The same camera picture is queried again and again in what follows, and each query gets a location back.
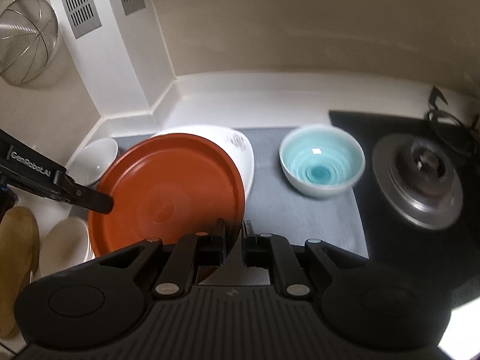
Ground blue patterned white bowl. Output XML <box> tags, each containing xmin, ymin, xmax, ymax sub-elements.
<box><xmin>67</xmin><ymin>138</ymin><xmax>119</xmax><ymax>186</ymax></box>

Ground cream Delicious bowl stack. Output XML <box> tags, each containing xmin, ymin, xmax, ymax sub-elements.
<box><xmin>38</xmin><ymin>217</ymin><xmax>95</xmax><ymax>277</ymax></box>

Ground brown round plate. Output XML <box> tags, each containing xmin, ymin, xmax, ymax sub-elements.
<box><xmin>88</xmin><ymin>133</ymin><xmax>246</xmax><ymax>257</ymax></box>

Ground white floral plate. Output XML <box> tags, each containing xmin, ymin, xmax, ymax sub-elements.
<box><xmin>153</xmin><ymin>124</ymin><xmax>255</xmax><ymax>200</ymax></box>

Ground grey table mat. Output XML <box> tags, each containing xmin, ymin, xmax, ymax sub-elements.
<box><xmin>67</xmin><ymin>126</ymin><xmax>370</xmax><ymax>285</ymax></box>

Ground wooden cutting board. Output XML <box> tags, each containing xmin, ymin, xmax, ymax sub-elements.
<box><xmin>1</xmin><ymin>206</ymin><xmax>39</xmax><ymax>338</ymax></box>

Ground light blue ceramic bowl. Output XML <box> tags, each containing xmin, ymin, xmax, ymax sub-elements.
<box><xmin>278</xmin><ymin>124</ymin><xmax>366</xmax><ymax>199</ymax></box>

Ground metal mesh strainer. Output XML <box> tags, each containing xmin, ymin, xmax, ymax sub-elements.
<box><xmin>1</xmin><ymin>0</ymin><xmax>59</xmax><ymax>86</ymax></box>

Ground grey vent grille left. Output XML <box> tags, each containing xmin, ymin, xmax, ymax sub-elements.
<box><xmin>61</xmin><ymin>0</ymin><xmax>102</xmax><ymax>39</ymax></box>

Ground black pan support grate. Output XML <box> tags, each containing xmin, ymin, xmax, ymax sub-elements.
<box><xmin>425</xmin><ymin>85</ymin><xmax>479</xmax><ymax>156</ymax></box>

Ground gas burner ring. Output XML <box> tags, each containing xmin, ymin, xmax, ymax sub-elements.
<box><xmin>372</xmin><ymin>132</ymin><xmax>465</xmax><ymax>232</ymax></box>

